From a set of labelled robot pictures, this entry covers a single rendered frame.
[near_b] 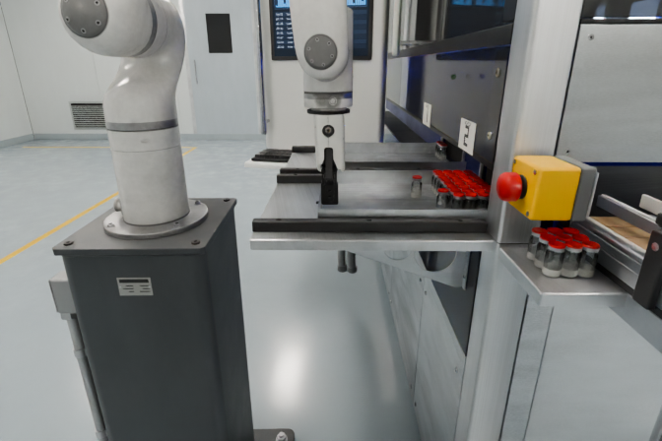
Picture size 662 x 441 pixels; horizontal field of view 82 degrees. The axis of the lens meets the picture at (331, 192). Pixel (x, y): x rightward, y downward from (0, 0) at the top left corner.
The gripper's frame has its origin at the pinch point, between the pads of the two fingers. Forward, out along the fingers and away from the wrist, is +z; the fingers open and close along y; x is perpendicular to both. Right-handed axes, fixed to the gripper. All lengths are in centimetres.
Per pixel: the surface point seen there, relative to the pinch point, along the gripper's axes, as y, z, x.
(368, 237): -10.0, 4.5, -6.6
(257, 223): -8.1, 2.6, 12.2
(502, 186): -19.0, -7.1, -23.4
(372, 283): 117, 93, -21
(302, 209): 3.1, 4.3, 5.4
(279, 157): 72, 10, 20
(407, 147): 54, 3, -24
